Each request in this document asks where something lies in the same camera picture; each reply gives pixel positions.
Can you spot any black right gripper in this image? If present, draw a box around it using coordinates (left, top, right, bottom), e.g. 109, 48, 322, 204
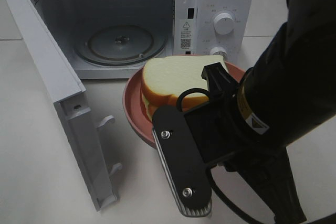
183, 63, 276, 174

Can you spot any toast sandwich with cheese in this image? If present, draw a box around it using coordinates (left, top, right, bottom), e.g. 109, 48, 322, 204
141, 55, 228, 120

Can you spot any pink round plate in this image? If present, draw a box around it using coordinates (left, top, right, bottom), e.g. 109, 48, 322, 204
123, 61, 245, 147

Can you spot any white microwave door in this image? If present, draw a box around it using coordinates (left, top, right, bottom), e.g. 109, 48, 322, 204
6, 0, 122, 211

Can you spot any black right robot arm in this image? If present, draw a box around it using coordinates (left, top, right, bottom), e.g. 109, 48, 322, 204
185, 0, 335, 223

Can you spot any lower white timer knob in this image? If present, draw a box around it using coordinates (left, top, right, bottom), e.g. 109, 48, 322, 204
209, 46, 228, 60

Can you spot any upper white power knob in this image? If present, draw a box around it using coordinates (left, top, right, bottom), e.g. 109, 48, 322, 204
213, 12, 235, 35

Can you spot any glass microwave turntable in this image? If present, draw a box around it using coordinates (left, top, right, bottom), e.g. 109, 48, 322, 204
74, 25, 168, 66

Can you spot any white microwave oven body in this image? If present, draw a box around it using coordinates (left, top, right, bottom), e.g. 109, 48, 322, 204
33, 0, 251, 79

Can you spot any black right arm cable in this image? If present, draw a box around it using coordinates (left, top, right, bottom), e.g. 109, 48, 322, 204
176, 88, 279, 224

